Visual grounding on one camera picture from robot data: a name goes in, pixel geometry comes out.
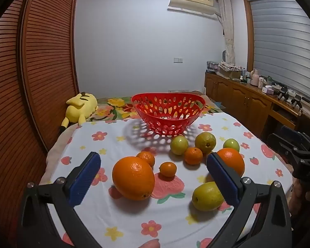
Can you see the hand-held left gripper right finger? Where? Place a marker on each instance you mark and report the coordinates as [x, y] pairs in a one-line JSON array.
[[223, 183]]

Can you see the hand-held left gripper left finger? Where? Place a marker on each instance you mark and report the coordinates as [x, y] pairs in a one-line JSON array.
[[84, 183]]

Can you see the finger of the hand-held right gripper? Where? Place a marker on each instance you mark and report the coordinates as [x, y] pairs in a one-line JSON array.
[[290, 130], [281, 144]]

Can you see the yellow-green citrus fruit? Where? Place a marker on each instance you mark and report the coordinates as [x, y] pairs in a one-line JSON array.
[[206, 196], [205, 142]]

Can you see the large orange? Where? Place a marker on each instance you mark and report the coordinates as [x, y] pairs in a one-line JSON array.
[[232, 160], [133, 178]]

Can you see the red perforated plastic basket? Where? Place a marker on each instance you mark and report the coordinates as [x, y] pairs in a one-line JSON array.
[[200, 100]]

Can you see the person's right hand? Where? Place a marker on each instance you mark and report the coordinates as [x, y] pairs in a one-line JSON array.
[[303, 199]]

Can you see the black gadget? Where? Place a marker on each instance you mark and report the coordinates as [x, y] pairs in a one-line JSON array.
[[289, 97]]

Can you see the small green fruit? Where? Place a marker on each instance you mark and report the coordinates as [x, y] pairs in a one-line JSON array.
[[231, 144], [179, 145]]

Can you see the pink tissue box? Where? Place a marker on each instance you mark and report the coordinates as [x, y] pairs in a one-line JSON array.
[[268, 90]]

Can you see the white floral bed sheet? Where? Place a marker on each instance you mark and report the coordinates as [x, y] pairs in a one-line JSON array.
[[118, 224]]

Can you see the small mandarin orange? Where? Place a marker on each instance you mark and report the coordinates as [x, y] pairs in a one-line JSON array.
[[168, 169]]

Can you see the wooden sideboard cabinet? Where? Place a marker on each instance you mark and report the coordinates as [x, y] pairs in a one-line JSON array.
[[237, 100]]

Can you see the pink jug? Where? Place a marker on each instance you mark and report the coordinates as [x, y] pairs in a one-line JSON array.
[[254, 78]]

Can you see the yellow plush toy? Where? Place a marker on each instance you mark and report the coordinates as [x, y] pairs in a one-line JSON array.
[[80, 106]]

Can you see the beige floral blanket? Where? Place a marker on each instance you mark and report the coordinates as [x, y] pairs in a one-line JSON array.
[[113, 106]]

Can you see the patterned storage box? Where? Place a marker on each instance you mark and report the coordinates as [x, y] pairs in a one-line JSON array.
[[231, 68]]

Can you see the window with grey blind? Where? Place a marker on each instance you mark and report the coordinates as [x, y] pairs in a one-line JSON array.
[[281, 44]]

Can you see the plastic wrapped package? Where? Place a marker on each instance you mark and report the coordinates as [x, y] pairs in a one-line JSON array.
[[212, 66]]

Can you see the white bundled curtain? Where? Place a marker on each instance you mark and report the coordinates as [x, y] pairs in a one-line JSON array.
[[228, 31]]

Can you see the wooden louvered wardrobe door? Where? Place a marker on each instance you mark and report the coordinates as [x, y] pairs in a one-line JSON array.
[[5, 95], [49, 56]]

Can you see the white air conditioner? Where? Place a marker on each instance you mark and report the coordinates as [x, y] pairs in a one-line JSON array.
[[191, 1]]

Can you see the white wall socket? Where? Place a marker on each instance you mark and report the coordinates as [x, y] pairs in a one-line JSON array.
[[178, 90]]

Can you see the white wall switch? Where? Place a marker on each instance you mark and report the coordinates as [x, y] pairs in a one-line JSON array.
[[178, 60]]

